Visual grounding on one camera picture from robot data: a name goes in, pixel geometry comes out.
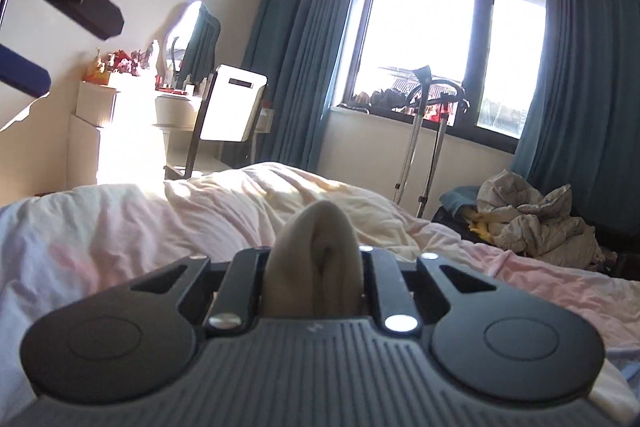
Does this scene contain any dark framed window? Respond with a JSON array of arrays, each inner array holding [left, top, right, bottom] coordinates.
[[327, 0, 549, 154]]

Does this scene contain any pastel bed cover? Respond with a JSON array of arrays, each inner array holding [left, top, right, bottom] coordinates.
[[0, 162, 640, 414]]

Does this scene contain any blue curtain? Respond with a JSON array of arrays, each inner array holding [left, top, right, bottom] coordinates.
[[242, 0, 381, 180], [510, 0, 640, 229]]

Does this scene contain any grey quilted jacket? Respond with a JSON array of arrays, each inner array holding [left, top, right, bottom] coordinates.
[[475, 169, 608, 270]]

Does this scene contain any black sofa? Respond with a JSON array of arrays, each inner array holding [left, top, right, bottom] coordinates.
[[570, 202, 640, 284]]

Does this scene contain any black bag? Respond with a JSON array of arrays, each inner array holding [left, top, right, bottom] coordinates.
[[432, 206, 476, 239]]

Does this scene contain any white drawer cabinet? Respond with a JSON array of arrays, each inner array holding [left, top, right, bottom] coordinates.
[[67, 114, 167, 188]]

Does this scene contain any white ribbed box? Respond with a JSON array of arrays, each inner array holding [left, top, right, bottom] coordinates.
[[75, 79, 122, 128]]

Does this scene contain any teal cushion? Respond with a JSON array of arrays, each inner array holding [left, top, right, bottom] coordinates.
[[440, 186, 484, 214]]

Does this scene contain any row of cosmetic bottles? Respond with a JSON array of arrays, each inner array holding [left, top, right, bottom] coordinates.
[[159, 74, 211, 98]]

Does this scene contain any dark clutter pile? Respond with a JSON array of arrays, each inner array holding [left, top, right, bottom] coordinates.
[[350, 88, 412, 112]]

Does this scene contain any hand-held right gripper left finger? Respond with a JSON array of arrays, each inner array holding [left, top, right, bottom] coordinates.
[[130, 248, 273, 334]]

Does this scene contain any cream fleece garment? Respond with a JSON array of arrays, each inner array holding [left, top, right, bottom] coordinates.
[[262, 200, 366, 315]]

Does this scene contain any white dressing table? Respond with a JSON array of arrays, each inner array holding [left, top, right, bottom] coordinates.
[[152, 88, 212, 168]]

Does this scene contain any white chair with black frame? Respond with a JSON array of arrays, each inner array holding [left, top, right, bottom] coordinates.
[[177, 64, 269, 181]]

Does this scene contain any wavy vanity mirror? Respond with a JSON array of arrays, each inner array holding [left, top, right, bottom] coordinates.
[[160, 1, 222, 81]]

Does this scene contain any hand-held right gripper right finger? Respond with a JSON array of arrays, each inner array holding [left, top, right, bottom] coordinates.
[[359, 246, 497, 334]]

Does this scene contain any standing garment steamer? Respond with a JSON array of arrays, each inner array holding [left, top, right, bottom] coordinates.
[[392, 64, 472, 219]]

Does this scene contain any yellow cloth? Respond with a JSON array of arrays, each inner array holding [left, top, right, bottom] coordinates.
[[465, 214, 497, 241]]

